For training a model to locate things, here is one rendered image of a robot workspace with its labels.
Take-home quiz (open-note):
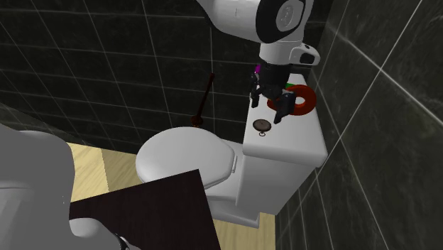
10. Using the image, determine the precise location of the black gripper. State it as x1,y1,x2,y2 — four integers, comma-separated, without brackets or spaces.
250,61,297,125

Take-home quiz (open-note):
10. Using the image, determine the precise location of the round pocket watch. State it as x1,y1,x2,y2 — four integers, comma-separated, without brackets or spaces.
253,119,273,138

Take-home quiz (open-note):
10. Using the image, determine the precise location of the dark red plunger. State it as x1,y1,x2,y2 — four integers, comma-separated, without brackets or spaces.
190,72,216,129

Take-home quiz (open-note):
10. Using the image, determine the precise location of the white toilet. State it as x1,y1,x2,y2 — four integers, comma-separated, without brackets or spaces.
134,73,329,229

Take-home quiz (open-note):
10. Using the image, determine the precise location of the dark robot stand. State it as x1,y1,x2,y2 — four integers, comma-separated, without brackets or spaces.
68,168,223,250

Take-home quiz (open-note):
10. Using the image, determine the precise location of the red ring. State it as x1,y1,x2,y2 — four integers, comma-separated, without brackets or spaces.
266,84,318,116

